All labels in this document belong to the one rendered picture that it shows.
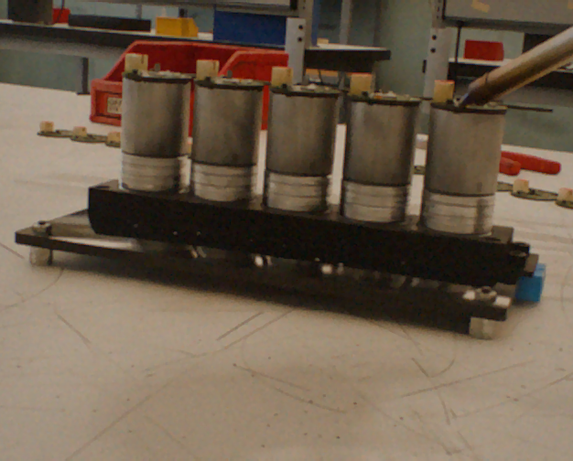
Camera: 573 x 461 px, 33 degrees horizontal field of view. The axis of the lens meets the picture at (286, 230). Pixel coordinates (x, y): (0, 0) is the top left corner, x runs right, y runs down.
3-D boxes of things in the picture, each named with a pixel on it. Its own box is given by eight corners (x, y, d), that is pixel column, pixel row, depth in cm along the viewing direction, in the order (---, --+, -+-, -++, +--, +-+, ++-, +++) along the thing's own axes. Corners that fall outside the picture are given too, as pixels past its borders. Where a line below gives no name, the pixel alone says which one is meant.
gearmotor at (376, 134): (398, 254, 32) (414, 99, 30) (327, 243, 32) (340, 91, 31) (412, 240, 34) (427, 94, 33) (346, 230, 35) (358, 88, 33)
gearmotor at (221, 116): (240, 231, 33) (249, 83, 32) (176, 222, 34) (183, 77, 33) (264, 219, 35) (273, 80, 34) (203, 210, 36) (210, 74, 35)
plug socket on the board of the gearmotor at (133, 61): (143, 74, 34) (144, 56, 34) (122, 72, 34) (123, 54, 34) (153, 74, 35) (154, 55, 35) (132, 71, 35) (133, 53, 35)
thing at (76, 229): (524, 285, 33) (527, 253, 33) (502, 347, 27) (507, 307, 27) (116, 225, 38) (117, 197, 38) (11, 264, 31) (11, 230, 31)
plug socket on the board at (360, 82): (372, 96, 32) (373, 76, 32) (347, 94, 32) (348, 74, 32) (377, 95, 32) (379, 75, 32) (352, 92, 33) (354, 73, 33)
